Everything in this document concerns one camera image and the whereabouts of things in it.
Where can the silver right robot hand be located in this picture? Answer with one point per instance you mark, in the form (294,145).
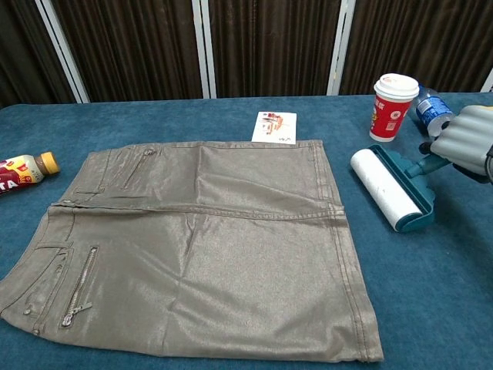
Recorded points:
(470,138)

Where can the shiny brown skirt with zippers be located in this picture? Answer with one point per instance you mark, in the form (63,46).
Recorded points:
(231,250)

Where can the clear water bottle, blue label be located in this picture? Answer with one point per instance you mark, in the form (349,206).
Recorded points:
(431,109)

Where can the red paper cup, white lid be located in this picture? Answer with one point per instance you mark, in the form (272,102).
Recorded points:
(389,115)

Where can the dark brown folding screen panel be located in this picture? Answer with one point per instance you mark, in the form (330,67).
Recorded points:
(269,46)
(416,38)
(23,46)
(135,46)

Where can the blue velvet table cover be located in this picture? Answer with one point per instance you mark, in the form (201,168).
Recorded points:
(423,289)

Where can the white printed card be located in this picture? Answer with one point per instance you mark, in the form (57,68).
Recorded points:
(273,127)

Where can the Costa coffee bottle, tan cap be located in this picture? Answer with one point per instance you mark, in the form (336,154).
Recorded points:
(23,171)

